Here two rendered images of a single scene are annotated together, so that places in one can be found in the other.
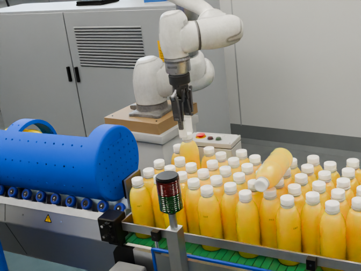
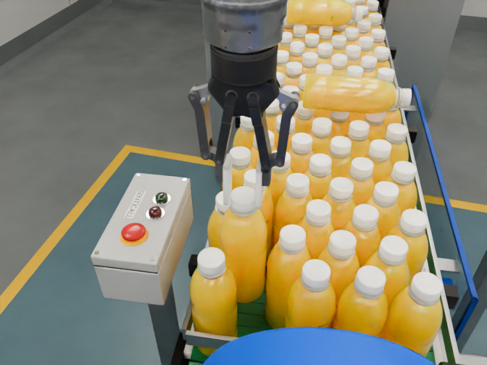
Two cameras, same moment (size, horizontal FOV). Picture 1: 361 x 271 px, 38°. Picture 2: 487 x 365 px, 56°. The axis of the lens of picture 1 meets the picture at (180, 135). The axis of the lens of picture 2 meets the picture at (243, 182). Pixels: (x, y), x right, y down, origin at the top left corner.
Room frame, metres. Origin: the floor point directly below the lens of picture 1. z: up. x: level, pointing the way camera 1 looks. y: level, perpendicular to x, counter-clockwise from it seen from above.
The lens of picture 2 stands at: (1.96, 0.43, 1.60)
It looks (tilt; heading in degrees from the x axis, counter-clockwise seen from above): 40 degrees down; 249
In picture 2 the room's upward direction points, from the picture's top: straight up
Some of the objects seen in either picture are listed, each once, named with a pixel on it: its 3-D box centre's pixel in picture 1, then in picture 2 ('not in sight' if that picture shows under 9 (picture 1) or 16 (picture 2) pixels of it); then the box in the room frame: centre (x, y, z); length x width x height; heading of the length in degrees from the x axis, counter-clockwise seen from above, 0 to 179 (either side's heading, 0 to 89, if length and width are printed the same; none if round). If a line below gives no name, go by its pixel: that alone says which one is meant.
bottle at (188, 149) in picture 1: (190, 162); (243, 248); (1.79, -0.02, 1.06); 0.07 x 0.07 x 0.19
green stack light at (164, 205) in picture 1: (170, 200); not in sight; (1.27, 0.05, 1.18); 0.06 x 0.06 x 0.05
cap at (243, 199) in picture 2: (187, 136); (243, 201); (1.79, -0.02, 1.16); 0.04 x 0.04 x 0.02
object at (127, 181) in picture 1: (132, 189); not in sight; (1.77, 0.20, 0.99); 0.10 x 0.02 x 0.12; 150
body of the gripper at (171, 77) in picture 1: (180, 85); (243, 78); (1.79, -0.02, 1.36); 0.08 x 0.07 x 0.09; 150
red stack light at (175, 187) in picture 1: (168, 185); not in sight; (1.27, 0.05, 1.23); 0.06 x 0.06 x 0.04
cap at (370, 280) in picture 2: (149, 172); (369, 282); (1.66, 0.12, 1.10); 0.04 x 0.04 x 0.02
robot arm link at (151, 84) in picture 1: (151, 79); not in sight; (2.50, 0.11, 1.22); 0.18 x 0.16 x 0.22; 98
